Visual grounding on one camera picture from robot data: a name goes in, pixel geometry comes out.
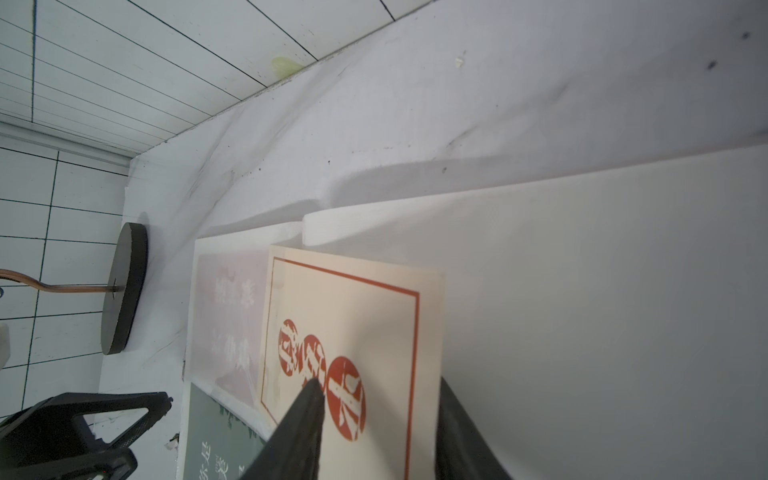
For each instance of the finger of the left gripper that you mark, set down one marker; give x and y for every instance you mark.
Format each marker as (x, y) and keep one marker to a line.
(52, 439)

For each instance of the cream framed card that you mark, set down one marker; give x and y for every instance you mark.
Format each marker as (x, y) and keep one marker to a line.
(371, 334)

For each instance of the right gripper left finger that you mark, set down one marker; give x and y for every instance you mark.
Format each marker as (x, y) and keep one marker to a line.
(293, 451)

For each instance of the green card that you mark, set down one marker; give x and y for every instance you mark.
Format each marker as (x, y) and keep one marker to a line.
(214, 442)

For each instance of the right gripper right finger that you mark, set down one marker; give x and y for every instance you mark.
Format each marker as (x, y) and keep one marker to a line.
(460, 450)

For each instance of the metal jewelry stand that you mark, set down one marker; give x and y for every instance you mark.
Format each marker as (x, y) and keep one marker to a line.
(121, 293)

